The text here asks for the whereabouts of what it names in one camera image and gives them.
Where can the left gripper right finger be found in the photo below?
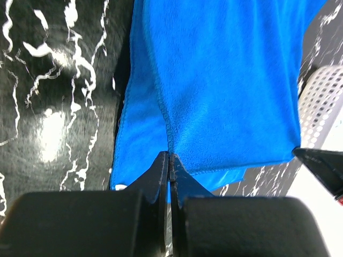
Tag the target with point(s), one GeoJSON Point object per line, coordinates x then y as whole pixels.
{"type": "Point", "coordinates": [182, 187]}

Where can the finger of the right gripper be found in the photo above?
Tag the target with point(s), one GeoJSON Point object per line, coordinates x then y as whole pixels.
{"type": "Point", "coordinates": [326, 166]}

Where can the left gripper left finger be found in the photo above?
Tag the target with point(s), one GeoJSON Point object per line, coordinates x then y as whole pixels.
{"type": "Point", "coordinates": [152, 216]}

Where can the blue towel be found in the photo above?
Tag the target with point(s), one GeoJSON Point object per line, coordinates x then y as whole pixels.
{"type": "Point", "coordinates": [214, 82]}

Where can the white perforated basket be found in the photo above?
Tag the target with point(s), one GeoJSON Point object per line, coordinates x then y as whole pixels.
{"type": "Point", "coordinates": [319, 105]}

